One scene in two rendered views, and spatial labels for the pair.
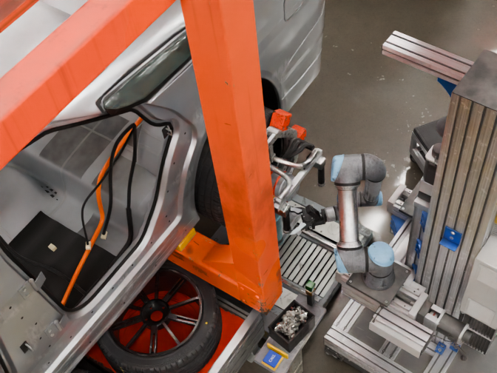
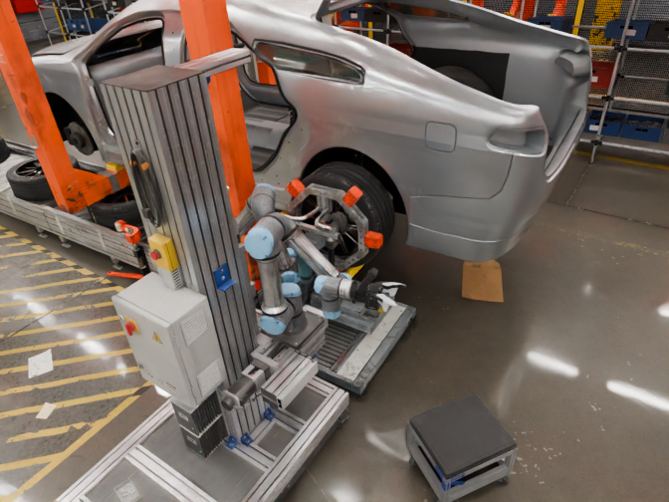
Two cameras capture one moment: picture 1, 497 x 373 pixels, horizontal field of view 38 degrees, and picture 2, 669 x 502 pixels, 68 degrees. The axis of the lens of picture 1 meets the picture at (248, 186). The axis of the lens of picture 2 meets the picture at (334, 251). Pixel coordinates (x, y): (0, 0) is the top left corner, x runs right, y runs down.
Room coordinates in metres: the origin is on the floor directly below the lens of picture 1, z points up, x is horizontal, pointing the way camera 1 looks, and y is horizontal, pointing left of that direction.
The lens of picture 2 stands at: (2.01, -2.69, 2.45)
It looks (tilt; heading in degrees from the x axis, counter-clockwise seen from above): 34 degrees down; 83
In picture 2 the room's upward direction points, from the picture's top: 4 degrees counter-clockwise
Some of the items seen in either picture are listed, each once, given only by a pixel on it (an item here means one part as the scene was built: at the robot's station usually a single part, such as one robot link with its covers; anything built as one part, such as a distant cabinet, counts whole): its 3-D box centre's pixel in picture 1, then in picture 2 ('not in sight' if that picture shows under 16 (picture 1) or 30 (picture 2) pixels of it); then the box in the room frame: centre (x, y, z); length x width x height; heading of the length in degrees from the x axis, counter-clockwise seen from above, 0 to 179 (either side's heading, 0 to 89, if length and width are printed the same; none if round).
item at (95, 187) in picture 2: not in sight; (101, 173); (0.55, 1.53, 0.69); 0.52 x 0.17 x 0.35; 49
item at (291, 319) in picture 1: (291, 326); not in sight; (1.61, -0.11, 0.51); 0.20 x 0.14 x 0.13; 130
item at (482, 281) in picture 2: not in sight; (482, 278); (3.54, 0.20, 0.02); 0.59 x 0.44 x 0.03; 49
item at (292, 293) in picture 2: not in sight; (288, 299); (2.01, -0.89, 0.98); 0.13 x 0.12 x 0.14; 61
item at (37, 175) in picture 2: not in sight; (46, 176); (-0.27, 2.35, 0.39); 0.66 x 0.66 x 0.24
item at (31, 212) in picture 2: not in sight; (58, 195); (-0.20, 2.29, 0.19); 1.00 x 0.86 x 0.39; 139
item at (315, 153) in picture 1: (293, 150); (329, 215); (2.30, -0.25, 1.03); 0.19 x 0.18 x 0.11; 49
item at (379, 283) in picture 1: (379, 271); not in sight; (1.65, -0.55, 0.87); 0.15 x 0.15 x 0.10
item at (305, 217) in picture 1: (313, 218); not in sight; (2.03, -0.30, 0.80); 0.12 x 0.08 x 0.09; 94
